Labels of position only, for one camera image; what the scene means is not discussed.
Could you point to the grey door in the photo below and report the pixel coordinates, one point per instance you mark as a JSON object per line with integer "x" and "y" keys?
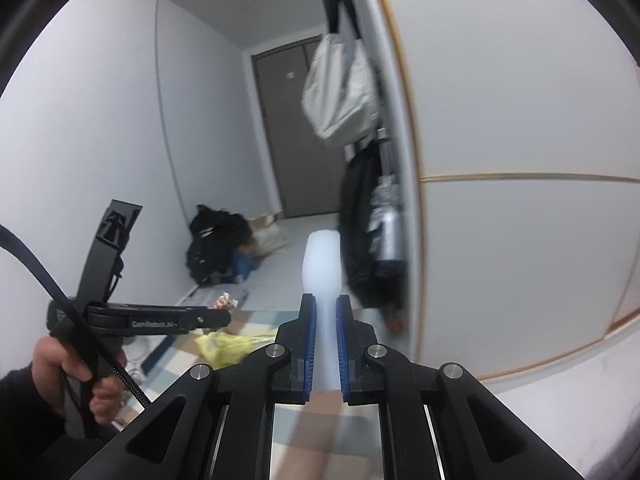
{"x": 285, "y": 150}

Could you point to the blue bag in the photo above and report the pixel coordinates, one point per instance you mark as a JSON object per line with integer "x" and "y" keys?
{"x": 243, "y": 264}

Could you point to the clear plastic bag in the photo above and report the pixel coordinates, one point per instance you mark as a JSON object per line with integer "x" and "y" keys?
{"x": 200, "y": 299}

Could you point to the brown paper bag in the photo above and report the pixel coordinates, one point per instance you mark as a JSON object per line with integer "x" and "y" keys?
{"x": 268, "y": 237}

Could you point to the person's left forearm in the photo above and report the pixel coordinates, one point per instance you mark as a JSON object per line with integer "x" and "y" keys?
{"x": 25, "y": 410}

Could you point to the silver folded umbrella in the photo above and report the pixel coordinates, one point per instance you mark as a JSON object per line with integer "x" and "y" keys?
{"x": 390, "y": 230}

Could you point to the black backpack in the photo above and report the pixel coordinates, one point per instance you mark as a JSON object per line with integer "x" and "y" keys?
{"x": 212, "y": 240}

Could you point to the checked blanket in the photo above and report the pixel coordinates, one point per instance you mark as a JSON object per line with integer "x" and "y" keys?
{"x": 180, "y": 351}

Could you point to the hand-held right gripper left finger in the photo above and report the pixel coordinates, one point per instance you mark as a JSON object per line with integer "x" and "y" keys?
{"x": 310, "y": 347}

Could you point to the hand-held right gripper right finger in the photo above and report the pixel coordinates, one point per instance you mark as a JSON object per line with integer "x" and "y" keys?
{"x": 344, "y": 347}

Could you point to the white wardrobe gold trim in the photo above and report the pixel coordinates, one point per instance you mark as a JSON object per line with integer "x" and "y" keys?
{"x": 500, "y": 135}

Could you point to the translucent white plastic bottle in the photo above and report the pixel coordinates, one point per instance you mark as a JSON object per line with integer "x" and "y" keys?
{"x": 324, "y": 270}

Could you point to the white shoulder bag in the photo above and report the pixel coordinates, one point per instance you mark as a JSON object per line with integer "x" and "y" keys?
{"x": 337, "y": 90}

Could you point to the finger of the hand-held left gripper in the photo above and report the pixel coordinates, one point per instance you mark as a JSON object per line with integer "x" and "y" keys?
{"x": 210, "y": 319}

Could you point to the person's left hand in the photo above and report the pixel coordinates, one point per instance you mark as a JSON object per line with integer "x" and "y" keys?
{"x": 50, "y": 360}

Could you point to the black coat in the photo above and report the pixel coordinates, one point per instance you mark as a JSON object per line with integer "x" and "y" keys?
{"x": 355, "y": 230}

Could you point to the red white candy wrapper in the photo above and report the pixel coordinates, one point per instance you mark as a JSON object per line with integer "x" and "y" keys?
{"x": 225, "y": 302}

